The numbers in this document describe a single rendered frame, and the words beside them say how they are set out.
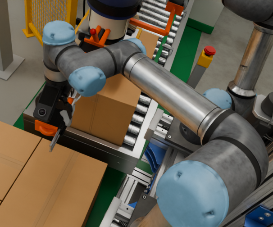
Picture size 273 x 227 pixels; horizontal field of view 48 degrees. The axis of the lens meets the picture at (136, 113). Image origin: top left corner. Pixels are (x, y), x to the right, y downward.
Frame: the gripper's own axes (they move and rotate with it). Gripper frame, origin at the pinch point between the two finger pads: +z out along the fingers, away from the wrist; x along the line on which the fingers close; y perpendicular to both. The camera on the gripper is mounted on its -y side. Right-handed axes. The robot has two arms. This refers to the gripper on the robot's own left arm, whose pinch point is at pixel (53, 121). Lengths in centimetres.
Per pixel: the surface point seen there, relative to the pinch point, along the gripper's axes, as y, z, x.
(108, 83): 52, 30, -6
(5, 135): 26, 70, 39
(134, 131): 60, 71, -27
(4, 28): 118, 83, 93
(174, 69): 191, 125, -46
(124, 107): 43, 33, -17
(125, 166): 38, 78, -29
